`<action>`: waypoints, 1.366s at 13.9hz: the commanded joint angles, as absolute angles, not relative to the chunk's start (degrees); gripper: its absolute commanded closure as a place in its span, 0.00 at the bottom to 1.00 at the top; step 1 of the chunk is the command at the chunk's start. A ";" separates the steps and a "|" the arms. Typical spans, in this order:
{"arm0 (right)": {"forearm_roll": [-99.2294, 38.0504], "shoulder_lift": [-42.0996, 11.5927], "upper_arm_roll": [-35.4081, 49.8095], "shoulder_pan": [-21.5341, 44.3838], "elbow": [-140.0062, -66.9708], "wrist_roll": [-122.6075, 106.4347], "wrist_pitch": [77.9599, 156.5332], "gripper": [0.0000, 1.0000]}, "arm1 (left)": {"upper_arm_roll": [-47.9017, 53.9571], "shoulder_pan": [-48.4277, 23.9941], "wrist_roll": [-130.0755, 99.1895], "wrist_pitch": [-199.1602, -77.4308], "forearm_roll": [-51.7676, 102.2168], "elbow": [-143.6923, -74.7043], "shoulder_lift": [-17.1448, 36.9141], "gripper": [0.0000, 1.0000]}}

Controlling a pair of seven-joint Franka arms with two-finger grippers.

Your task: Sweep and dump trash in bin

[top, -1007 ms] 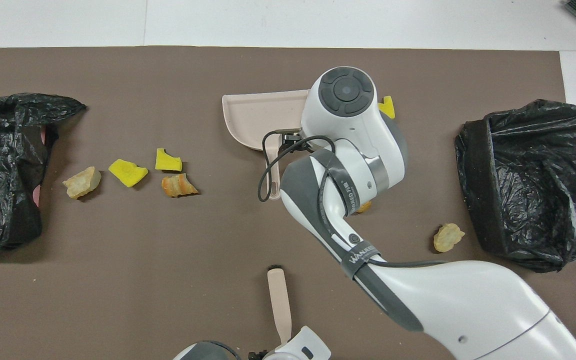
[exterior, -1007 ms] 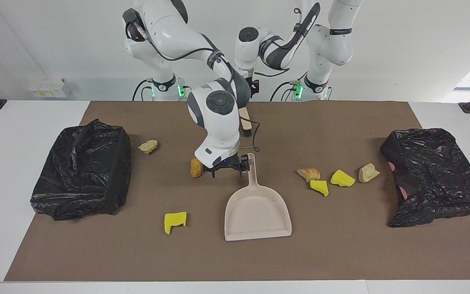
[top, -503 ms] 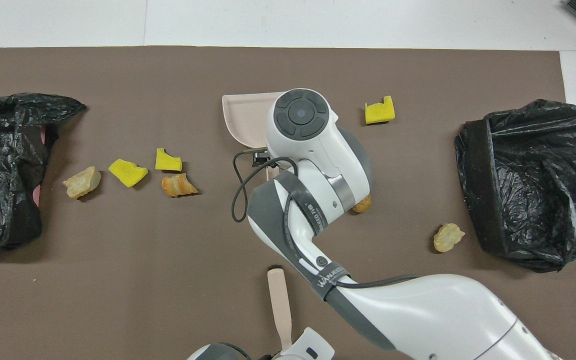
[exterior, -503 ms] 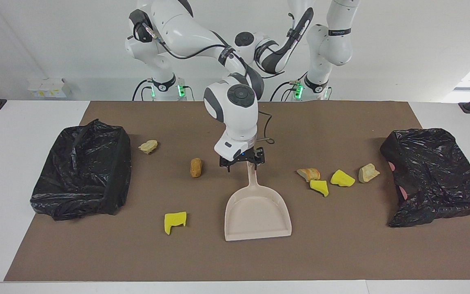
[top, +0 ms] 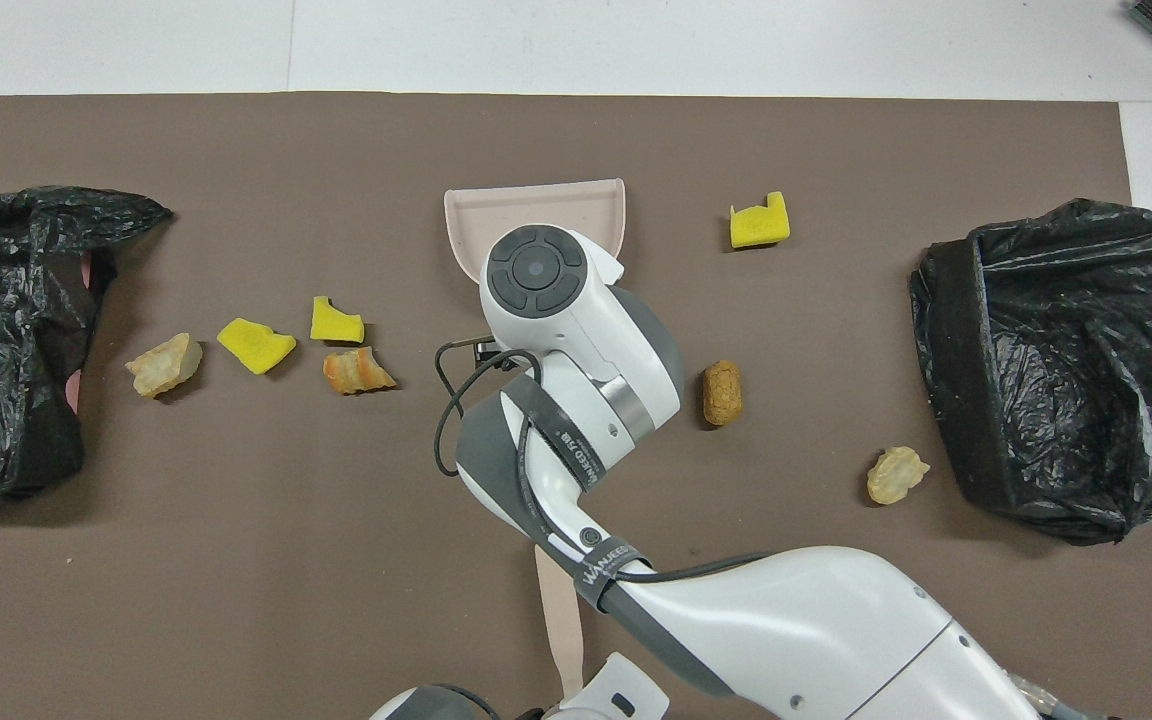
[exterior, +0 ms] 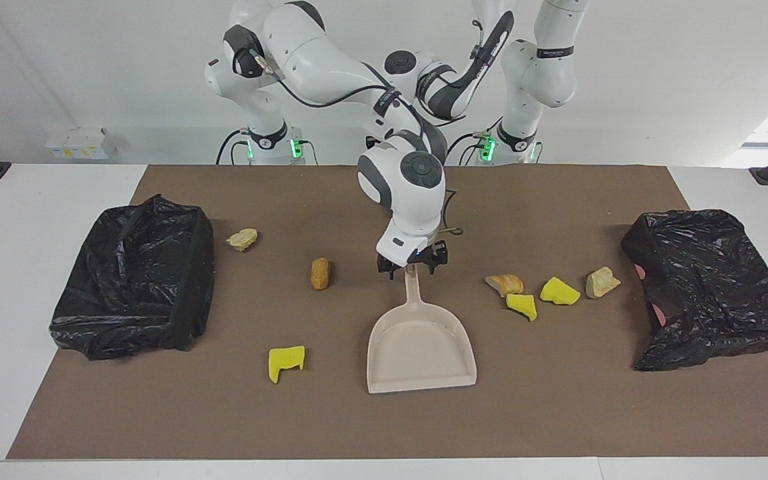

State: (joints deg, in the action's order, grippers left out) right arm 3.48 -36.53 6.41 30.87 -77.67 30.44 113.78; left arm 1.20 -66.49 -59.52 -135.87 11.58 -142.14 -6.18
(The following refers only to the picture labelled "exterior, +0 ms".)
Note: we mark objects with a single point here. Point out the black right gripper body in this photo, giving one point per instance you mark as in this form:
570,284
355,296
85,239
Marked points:
414,256

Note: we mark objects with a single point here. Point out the brown bread nugget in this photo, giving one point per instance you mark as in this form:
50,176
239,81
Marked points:
320,273

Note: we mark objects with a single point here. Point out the orange striped bread slice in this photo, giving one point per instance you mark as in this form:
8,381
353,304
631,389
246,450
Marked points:
505,284

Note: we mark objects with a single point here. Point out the beige plastic dustpan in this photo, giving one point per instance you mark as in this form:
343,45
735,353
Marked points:
424,346

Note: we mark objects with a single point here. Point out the small yellow sponge wedge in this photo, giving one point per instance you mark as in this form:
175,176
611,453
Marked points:
522,305

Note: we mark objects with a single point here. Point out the large yellow sponge wedge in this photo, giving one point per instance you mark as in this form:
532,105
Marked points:
558,292

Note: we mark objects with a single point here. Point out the notched yellow sponge piece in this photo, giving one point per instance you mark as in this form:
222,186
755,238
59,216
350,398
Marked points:
284,360

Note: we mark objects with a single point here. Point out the pale crinkled bread piece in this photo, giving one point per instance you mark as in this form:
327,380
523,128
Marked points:
242,238

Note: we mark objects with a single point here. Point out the pale bread chunk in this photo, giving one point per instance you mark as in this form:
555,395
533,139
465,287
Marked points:
600,282

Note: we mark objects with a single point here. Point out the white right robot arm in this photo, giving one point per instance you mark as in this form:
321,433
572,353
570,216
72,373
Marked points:
404,193

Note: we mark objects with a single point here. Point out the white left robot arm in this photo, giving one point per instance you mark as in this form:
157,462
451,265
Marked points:
544,73

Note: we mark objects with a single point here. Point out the black trash bag bin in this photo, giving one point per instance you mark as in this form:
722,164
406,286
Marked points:
130,280

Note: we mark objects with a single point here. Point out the black bag over pink bin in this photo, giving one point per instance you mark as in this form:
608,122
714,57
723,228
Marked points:
710,286

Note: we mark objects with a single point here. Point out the brown table mat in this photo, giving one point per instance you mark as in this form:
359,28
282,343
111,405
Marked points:
384,426

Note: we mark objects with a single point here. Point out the white cardboard boxes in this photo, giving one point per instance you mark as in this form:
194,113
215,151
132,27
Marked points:
80,143

